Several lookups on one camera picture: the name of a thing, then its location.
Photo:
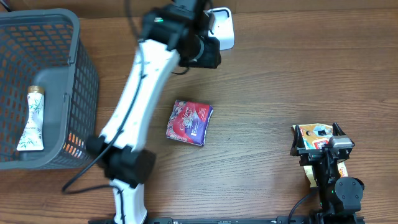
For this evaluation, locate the grey plastic mesh basket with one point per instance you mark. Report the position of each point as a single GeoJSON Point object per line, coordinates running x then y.
{"type": "Point", "coordinates": [43, 48]}

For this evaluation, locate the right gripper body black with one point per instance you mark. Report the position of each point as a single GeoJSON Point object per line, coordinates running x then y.
{"type": "Point", "coordinates": [310, 156]}

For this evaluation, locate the white tube with gold cap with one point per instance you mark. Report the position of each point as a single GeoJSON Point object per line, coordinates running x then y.
{"type": "Point", "coordinates": [31, 138]}

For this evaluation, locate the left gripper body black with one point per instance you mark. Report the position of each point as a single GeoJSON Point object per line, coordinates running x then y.
{"type": "Point", "coordinates": [202, 51]}

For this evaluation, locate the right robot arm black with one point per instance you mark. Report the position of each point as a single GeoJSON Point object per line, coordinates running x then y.
{"type": "Point", "coordinates": [340, 195]}

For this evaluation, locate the red purple pad packet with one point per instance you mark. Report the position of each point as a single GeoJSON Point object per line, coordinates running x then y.
{"type": "Point", "coordinates": [188, 122]}

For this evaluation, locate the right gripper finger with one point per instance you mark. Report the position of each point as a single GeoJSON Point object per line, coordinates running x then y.
{"type": "Point", "coordinates": [337, 131]}
{"type": "Point", "coordinates": [298, 142]}

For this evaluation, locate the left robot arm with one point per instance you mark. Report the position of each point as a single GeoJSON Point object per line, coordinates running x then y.
{"type": "Point", "coordinates": [175, 35]}

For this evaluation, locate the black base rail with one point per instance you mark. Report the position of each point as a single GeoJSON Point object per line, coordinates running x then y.
{"type": "Point", "coordinates": [277, 220]}

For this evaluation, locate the orange yellow snack bag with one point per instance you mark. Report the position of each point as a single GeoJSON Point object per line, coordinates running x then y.
{"type": "Point", "coordinates": [314, 137]}

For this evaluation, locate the white barcode scanner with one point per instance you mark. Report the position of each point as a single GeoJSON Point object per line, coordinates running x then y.
{"type": "Point", "coordinates": [222, 28]}

